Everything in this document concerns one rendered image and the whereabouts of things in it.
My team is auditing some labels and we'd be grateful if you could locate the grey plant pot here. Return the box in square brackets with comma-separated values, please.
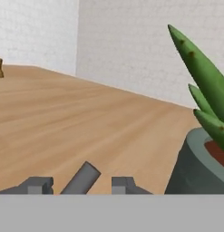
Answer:
[163, 127, 224, 195]

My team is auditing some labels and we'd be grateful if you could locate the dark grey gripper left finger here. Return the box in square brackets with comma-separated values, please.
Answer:
[0, 176, 54, 195]

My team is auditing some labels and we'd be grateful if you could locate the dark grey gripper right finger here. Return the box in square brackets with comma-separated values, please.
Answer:
[111, 176, 153, 195]

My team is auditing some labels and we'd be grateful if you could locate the green aloe plant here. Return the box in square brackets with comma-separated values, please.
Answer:
[167, 24, 224, 145]

